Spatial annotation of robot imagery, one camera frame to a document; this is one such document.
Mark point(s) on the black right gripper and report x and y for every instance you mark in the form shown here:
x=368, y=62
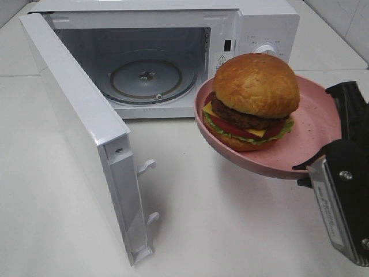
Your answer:
x=345, y=159

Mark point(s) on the pink plate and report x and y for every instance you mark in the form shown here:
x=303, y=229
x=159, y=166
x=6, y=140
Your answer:
x=316, y=123

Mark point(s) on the burger with sesame bun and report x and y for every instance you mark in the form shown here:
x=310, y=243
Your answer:
x=251, y=101

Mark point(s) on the white microwave door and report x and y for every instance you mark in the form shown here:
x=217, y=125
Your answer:
x=96, y=135

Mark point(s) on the upper white power knob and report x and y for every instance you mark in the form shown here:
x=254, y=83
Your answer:
x=266, y=48

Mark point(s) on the white warning label sticker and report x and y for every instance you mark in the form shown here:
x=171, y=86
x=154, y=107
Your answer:
x=219, y=59

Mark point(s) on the glass microwave turntable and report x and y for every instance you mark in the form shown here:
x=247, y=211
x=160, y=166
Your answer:
x=144, y=76

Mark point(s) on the white microwave oven body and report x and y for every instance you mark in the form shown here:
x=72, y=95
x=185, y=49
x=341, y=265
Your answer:
x=93, y=30

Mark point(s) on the wrist camera mount plate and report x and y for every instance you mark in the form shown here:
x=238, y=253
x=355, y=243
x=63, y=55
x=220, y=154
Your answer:
x=331, y=211

